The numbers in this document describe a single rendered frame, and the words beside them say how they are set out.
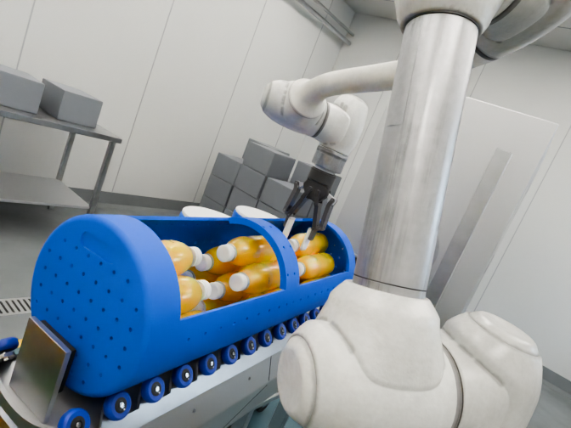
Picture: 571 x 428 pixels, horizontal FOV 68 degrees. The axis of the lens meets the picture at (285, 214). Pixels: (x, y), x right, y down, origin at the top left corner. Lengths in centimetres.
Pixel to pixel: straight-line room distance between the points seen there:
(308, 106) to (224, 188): 380
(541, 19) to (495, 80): 514
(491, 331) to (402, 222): 22
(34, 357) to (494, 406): 66
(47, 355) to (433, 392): 55
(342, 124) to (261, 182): 338
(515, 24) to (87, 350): 82
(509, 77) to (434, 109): 532
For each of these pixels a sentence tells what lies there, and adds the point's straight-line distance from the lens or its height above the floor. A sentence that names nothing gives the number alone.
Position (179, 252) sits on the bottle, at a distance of 80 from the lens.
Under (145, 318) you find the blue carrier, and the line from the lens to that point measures 65.
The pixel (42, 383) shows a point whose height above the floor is 98.
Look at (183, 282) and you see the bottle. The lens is 78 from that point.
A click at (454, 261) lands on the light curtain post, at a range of 188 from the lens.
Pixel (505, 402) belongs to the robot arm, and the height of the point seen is 124.
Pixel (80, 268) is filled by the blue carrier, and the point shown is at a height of 114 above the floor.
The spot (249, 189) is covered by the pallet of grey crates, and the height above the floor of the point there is 72.
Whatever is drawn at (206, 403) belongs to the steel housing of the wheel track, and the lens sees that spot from 98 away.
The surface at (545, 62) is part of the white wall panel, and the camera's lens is 592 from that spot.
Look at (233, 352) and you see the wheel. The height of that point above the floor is 97.
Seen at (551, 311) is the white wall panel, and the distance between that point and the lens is 556.
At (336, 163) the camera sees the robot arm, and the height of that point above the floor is 142.
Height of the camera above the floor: 146
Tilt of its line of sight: 11 degrees down
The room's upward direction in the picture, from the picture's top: 22 degrees clockwise
